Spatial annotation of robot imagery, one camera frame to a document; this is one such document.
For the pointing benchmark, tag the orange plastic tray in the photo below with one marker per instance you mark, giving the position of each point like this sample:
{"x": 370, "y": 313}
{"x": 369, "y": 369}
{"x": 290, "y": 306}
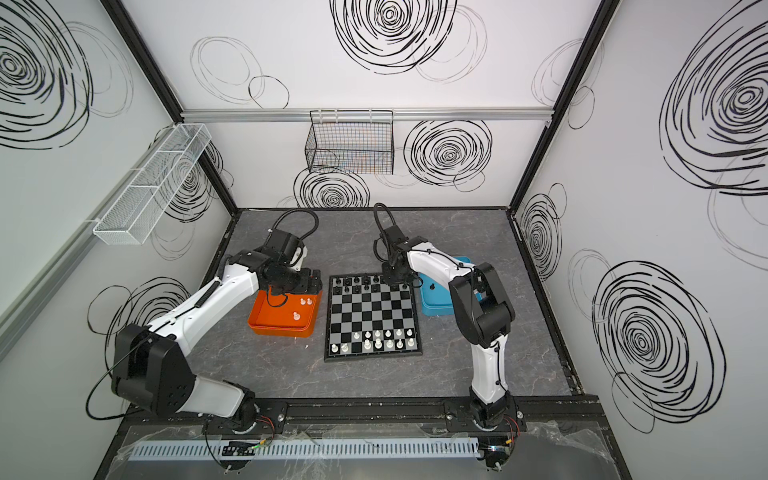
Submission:
{"x": 294, "y": 315}

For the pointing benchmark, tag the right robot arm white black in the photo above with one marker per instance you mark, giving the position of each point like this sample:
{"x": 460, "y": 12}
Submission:
{"x": 482, "y": 310}

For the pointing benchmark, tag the black white chess board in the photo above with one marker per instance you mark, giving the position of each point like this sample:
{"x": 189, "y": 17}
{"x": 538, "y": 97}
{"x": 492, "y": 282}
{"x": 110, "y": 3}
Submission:
{"x": 368, "y": 318}

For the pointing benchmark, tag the white wire shelf basket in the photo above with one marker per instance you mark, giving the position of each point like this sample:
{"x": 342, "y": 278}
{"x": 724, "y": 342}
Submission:
{"x": 135, "y": 212}

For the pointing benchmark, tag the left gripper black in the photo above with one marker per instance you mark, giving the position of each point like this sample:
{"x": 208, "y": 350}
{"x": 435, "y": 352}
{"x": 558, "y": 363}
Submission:
{"x": 302, "y": 283}

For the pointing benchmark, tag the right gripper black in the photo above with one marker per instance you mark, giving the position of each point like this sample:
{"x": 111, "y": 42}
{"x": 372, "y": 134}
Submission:
{"x": 397, "y": 275}

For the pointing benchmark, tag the blue plastic tray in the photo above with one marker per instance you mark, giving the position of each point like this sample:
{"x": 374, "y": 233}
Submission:
{"x": 435, "y": 300}

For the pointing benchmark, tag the black wire basket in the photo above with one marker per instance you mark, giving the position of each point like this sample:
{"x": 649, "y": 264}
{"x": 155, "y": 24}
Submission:
{"x": 356, "y": 141}

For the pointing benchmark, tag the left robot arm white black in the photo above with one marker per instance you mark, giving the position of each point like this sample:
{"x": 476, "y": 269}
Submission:
{"x": 151, "y": 369}

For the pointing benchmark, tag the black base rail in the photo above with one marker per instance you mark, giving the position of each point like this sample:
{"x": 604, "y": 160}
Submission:
{"x": 451, "y": 413}

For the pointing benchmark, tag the white slotted cable duct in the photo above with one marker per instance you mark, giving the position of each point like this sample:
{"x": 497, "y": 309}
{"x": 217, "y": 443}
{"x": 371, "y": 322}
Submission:
{"x": 305, "y": 449}

